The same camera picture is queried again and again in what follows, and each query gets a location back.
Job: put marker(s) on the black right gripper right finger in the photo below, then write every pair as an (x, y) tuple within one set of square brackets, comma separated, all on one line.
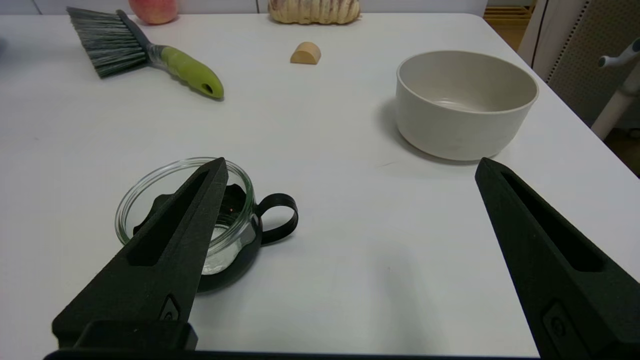
[(560, 260)]

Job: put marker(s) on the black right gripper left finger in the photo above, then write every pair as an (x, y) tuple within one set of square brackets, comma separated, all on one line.
[(165, 260)]

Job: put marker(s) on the cream round bowl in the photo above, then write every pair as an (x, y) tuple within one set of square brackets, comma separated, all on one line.
[(460, 120)]

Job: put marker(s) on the white perforated panel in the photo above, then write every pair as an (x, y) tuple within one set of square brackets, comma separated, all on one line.
[(585, 65)]

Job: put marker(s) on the small tan bread piece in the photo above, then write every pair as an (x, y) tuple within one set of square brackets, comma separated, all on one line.
[(305, 54)]

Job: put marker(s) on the red peach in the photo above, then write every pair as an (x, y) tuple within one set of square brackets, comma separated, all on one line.
[(155, 10)]

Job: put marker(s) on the striped bread loaf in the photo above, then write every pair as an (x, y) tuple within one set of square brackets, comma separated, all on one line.
[(314, 11)]

